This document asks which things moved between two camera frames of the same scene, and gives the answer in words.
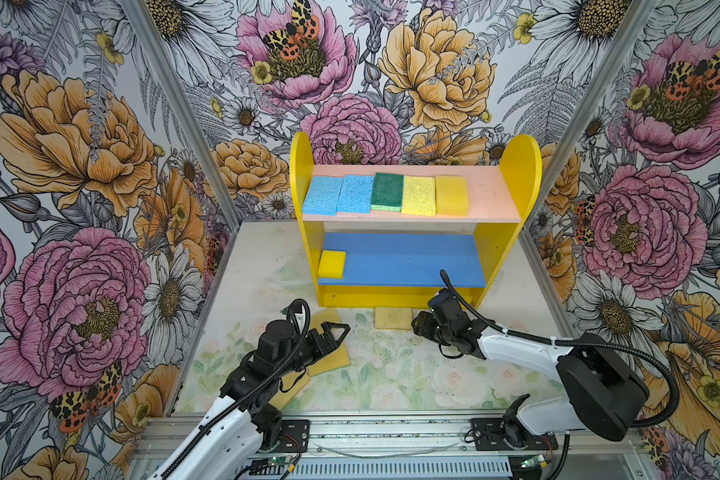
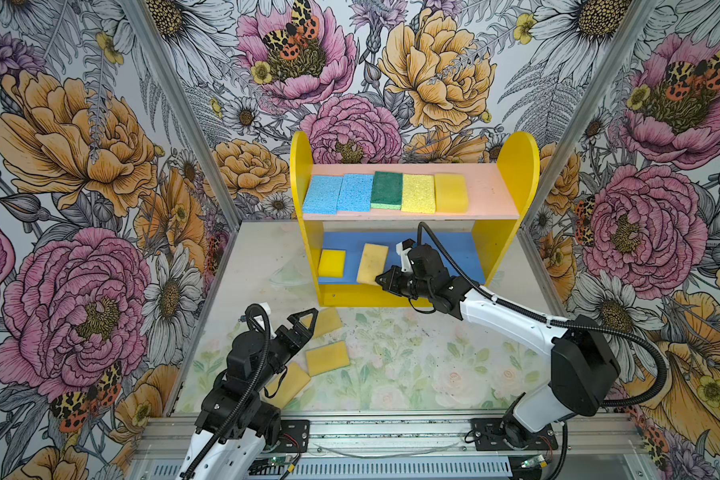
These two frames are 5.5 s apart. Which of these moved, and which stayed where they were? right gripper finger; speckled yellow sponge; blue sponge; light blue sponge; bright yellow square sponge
Moved: right gripper finger
Stayed: speckled yellow sponge; blue sponge; bright yellow square sponge; light blue sponge
